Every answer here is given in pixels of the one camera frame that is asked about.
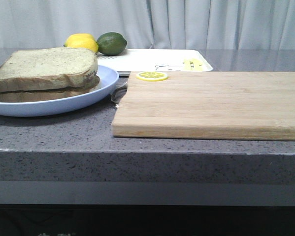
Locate light blue plate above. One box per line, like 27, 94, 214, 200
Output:
0, 65, 119, 117

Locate bread slice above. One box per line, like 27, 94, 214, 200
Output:
0, 47, 100, 93
0, 75, 100, 102

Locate white bear tray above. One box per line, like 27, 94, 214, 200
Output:
97, 49, 213, 76

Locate yellow strips on tray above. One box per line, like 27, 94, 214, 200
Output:
182, 59, 204, 71

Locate lemon slice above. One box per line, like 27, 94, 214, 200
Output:
136, 71, 168, 82

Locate green lime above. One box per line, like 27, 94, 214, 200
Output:
97, 32, 128, 56

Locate rear yellow lemon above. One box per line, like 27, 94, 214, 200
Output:
66, 33, 95, 41

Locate yellow lemon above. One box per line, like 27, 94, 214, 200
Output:
66, 33, 95, 41
64, 38, 98, 53

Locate grey curtain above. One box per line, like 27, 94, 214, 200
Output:
0, 0, 295, 50

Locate front yellow lemon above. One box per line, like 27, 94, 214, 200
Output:
64, 38, 98, 53

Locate wooden cutting board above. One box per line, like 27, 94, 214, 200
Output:
112, 71, 295, 141

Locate metal cutting board handle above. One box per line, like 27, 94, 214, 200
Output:
111, 82, 128, 104

